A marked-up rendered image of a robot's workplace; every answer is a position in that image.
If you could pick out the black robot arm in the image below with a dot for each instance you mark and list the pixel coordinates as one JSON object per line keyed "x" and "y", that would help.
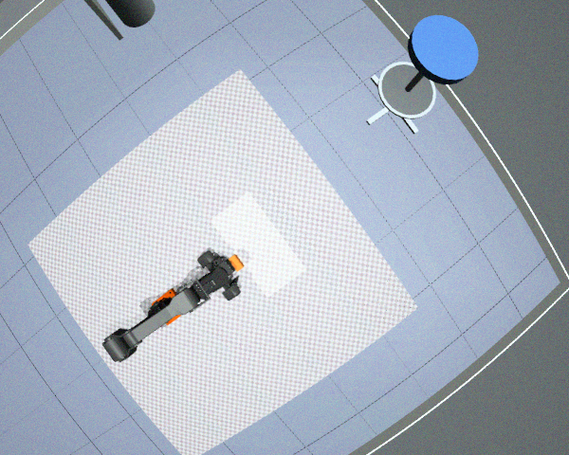
{"x": 123, "y": 343}

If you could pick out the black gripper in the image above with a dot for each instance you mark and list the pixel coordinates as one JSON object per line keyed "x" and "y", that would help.
{"x": 231, "y": 290}

